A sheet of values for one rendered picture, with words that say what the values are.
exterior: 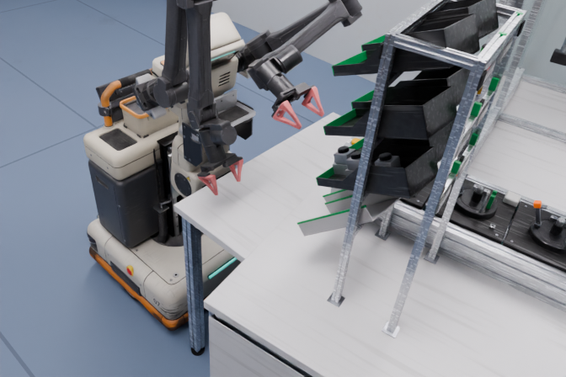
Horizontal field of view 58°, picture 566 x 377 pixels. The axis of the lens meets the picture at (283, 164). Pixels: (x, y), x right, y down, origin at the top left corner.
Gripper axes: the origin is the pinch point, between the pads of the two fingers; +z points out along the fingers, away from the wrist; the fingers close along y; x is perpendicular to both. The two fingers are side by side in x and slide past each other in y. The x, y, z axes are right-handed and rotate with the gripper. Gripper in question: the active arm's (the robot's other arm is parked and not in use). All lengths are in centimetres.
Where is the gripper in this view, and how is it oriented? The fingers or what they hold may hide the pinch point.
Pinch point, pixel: (310, 119)
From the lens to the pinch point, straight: 136.0
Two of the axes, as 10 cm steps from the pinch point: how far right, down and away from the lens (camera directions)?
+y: 6.6, -4.0, 6.3
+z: 6.4, 7.4, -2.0
